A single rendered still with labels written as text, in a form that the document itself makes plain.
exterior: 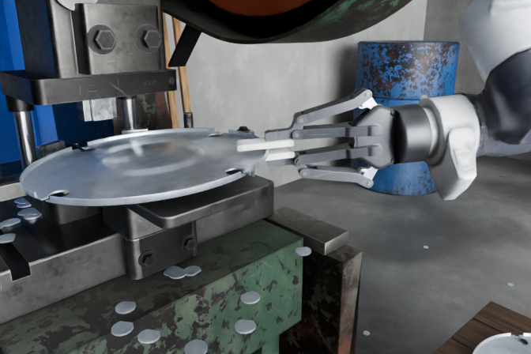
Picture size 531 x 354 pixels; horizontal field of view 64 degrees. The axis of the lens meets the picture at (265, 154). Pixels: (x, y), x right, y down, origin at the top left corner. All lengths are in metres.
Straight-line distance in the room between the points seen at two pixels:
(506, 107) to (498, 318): 0.65
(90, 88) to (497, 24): 0.49
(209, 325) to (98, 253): 0.16
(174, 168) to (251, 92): 1.93
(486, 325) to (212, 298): 0.67
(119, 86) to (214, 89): 1.65
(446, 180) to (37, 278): 0.48
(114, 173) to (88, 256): 0.11
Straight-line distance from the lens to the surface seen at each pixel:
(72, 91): 0.58
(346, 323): 0.73
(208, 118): 2.24
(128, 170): 0.50
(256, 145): 0.52
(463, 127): 0.56
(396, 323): 1.60
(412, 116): 0.55
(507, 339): 1.03
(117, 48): 0.56
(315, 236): 0.67
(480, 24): 0.58
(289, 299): 0.69
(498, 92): 0.55
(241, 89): 2.36
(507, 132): 0.57
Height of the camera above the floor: 0.95
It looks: 16 degrees down
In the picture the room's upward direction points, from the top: straight up
